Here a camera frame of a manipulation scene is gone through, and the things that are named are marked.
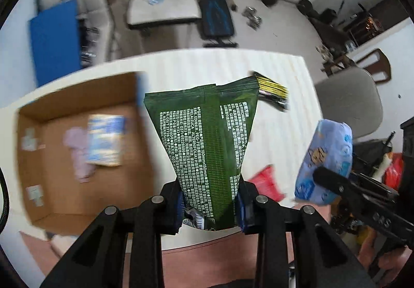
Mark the grey upholstered chair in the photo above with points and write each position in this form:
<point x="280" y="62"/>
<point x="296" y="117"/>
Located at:
<point x="349" y="100"/>

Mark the blue printed tissue pack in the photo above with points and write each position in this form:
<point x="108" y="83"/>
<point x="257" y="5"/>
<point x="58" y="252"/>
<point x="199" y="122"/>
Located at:
<point x="326" y="162"/>

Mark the black blue weight bench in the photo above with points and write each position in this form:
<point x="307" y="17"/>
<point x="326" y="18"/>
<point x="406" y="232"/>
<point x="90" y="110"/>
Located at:
<point x="216" y="13"/>

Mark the black yellow packet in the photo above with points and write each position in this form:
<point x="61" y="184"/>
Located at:
<point x="273" y="90"/>

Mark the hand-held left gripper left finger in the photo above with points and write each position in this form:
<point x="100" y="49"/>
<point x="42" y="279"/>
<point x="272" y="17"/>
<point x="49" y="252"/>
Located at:
<point x="177" y="207"/>

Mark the green wet wipes pack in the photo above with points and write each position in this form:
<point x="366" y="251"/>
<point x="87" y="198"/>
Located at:
<point x="204" y="149"/>

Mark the beige sofa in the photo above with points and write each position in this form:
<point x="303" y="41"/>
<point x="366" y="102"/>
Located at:
<point x="92" y="13"/>

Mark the cardboard box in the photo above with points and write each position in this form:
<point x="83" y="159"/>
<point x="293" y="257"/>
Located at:
<point x="81" y="145"/>

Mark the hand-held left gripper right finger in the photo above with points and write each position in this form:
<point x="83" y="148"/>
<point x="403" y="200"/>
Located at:
<point x="242" y="210"/>

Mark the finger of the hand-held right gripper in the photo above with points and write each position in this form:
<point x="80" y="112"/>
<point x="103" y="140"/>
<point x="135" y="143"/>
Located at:
<point x="339" y="185"/>

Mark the black barbell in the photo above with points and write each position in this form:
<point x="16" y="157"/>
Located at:
<point x="291" y="0"/>

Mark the red plastic bag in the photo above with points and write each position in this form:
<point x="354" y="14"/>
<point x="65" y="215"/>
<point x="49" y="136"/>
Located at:
<point x="393" y="171"/>

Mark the person's right hand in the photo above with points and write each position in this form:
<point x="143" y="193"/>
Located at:
<point x="385" y="255"/>

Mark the red plastic packet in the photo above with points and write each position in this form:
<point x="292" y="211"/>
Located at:
<point x="267" y="184"/>

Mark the white cushioned bench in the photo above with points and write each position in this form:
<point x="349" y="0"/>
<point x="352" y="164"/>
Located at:
<point x="161" y="7"/>

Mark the wooden chair back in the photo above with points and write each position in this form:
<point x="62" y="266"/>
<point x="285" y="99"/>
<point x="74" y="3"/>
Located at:
<point x="375" y="65"/>

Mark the pink soft pack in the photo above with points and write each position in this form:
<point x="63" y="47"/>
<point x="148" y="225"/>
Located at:
<point x="79" y="155"/>

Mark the chrome dumbbell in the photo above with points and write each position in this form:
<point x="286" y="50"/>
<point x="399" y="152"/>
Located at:
<point x="253" y="16"/>

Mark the blue board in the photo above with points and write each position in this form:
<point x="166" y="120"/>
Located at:
<point x="55" y="40"/>

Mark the blue yellow packet in box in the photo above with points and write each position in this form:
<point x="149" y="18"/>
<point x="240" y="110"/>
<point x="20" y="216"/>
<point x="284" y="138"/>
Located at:
<point x="106" y="140"/>

